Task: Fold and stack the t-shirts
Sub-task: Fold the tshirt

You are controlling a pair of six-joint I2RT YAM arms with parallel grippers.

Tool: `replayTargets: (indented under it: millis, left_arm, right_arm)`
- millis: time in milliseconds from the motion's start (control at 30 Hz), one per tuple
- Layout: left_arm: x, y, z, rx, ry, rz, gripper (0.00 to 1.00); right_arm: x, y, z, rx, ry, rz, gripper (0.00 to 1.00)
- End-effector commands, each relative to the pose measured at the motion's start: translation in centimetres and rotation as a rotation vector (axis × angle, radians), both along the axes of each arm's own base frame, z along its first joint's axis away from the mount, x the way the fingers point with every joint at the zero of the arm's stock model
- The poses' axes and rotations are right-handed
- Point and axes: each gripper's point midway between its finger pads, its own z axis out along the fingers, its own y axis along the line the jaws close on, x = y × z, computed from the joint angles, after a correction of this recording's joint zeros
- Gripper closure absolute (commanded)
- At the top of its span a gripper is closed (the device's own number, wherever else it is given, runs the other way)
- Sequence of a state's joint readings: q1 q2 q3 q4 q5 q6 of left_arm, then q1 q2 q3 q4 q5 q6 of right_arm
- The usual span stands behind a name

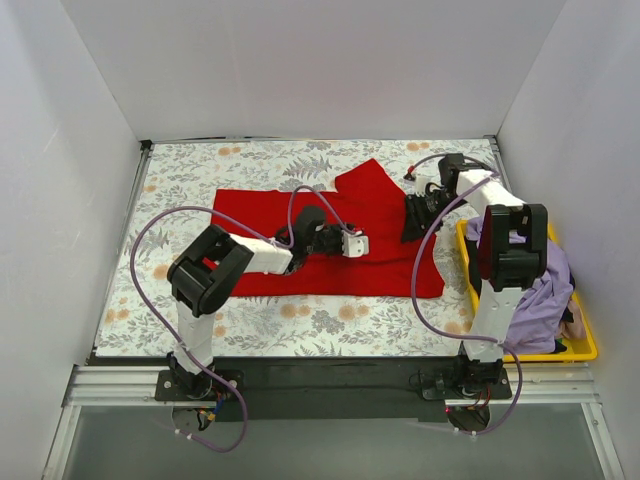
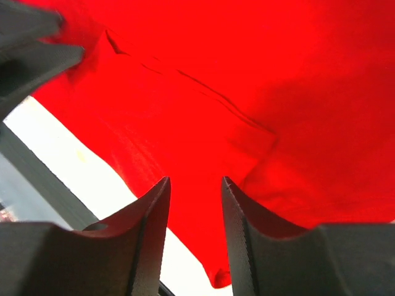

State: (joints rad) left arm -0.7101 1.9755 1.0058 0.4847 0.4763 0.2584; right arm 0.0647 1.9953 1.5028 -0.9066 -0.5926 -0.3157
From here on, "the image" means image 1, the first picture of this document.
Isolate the red t shirt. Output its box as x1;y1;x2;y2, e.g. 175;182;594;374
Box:
213;159;445;299

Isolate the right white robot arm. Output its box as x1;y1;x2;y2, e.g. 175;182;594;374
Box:
401;153;548;399

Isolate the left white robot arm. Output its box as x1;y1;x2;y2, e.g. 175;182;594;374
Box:
167;206;368;400

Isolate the floral table mat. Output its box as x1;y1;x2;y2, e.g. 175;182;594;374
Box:
94;139;495;359

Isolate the lilac t shirt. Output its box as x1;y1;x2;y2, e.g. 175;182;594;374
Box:
464;217;576;356

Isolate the pink garment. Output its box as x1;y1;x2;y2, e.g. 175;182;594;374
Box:
557;300;587;340

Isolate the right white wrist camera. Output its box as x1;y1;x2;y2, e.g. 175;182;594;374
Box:
403;171;430;196

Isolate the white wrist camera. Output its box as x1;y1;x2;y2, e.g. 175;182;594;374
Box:
342;230;369;258
403;171;430;196

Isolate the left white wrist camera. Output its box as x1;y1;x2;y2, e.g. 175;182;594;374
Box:
342;230;369;258

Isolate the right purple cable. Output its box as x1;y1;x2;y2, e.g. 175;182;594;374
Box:
403;153;524;436

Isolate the purple cable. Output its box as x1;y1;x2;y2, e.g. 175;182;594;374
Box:
128;185;364;454
403;153;524;436

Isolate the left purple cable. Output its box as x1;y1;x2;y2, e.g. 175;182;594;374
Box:
128;185;364;454

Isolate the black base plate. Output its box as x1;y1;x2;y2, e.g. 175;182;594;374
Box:
155;356;516;423

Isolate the aluminium frame rail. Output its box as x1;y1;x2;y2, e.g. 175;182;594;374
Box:
63;363;601;406

